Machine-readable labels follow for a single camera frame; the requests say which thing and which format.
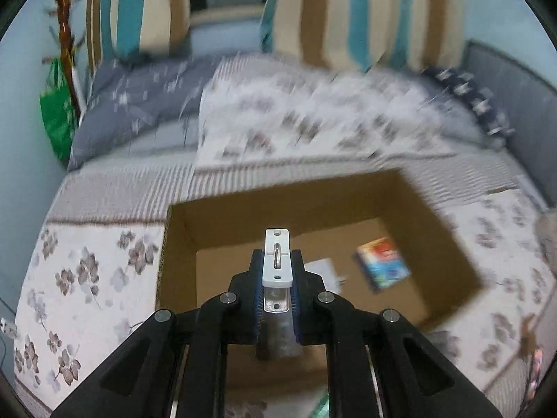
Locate brown cardboard box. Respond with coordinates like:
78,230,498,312
156,168,484,401

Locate green printed packet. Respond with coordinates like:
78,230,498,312
311,394,331,418

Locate green shopping bag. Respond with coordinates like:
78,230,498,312
40,59,79,162

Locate navy star print pillow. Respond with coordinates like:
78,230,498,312
420,66,516,149

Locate narrow striped curtain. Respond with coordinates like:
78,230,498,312
86,0,192,64

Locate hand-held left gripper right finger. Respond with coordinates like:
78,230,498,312
289,248,503,418

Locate crumpled printed plastic bag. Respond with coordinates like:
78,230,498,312
534,211,557,271

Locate wide striped curtain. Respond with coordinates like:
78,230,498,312
260,0,464,75

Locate white label sheet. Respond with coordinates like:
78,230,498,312
305,259,349,292

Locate wooden coat rack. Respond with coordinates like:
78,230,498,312
44,0,88,114

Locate folded floral quilt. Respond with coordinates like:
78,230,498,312
196,54,484,166

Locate grey padded headboard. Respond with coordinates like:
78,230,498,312
461,39,557,207

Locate floral and checked bedspread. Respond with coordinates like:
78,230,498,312
11,148,557,418

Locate white charger plug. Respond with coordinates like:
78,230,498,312
257,227,301,360

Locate small printed box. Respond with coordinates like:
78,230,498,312
354,237,412,290

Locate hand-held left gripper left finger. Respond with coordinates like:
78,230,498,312
50,249,266,418

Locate grey floral pillow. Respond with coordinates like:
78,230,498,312
67,54,231,170

